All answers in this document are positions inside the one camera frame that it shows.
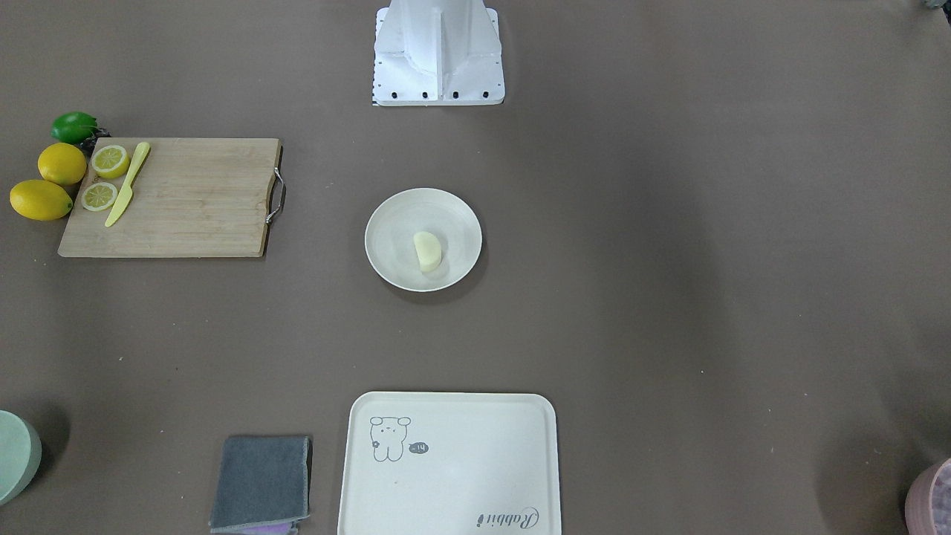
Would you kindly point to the cream round plate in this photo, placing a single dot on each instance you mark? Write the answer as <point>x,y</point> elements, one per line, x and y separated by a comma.
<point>390,231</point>

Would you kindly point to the cream rabbit tray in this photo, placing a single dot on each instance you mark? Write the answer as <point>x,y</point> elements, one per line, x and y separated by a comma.
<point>451,463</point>

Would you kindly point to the grey folded cloth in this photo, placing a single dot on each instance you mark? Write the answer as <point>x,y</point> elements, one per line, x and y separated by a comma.
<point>263,484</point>

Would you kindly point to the bamboo cutting board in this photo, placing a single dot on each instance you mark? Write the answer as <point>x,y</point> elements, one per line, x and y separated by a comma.
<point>193,198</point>

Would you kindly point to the yellow plastic knife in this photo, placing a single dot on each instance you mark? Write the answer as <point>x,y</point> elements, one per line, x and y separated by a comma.
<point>125,192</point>

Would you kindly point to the lemon half near knife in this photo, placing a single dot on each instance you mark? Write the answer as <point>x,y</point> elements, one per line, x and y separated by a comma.
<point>111,161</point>

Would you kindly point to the lemon half outer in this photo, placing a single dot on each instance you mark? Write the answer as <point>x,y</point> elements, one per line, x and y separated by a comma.
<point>98,196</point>

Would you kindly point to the whole lemon near lime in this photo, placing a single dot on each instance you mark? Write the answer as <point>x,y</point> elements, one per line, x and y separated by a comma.
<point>62,164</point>

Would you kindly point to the green lime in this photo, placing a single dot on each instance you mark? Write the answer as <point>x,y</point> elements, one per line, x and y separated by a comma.
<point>74,127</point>

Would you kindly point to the whole lemon outer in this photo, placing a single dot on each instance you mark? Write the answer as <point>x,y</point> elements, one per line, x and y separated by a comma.
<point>40,200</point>

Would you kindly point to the mint green bowl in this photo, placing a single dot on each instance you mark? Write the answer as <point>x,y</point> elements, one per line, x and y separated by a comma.
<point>21,452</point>

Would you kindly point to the pink bowl with ice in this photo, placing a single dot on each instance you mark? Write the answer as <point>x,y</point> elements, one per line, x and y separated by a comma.
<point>927,508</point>

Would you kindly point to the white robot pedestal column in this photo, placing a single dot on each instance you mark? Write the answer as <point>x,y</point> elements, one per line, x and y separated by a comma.
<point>437,53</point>

